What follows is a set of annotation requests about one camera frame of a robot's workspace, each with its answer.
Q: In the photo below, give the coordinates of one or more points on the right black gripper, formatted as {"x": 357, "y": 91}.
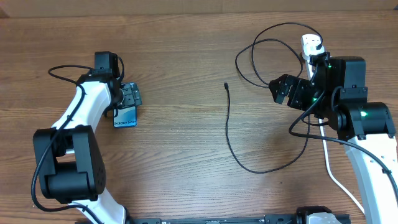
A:
{"x": 298, "y": 89}

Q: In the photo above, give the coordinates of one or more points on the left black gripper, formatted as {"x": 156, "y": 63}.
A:
{"x": 130, "y": 94}

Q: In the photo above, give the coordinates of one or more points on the white power strip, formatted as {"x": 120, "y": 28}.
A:
{"x": 313, "y": 39}

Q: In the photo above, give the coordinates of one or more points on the Galaxy S24+ smartphone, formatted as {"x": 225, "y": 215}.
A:
{"x": 125, "y": 118}

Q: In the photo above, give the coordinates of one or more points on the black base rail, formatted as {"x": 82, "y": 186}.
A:
{"x": 268, "y": 219}

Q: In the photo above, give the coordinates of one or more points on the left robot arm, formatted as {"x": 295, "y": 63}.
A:
{"x": 70, "y": 171}

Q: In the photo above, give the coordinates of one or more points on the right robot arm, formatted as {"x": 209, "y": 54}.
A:
{"x": 337, "y": 92}

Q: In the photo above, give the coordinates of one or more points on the white charger plug adapter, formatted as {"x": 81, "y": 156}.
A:
{"x": 311, "y": 49}

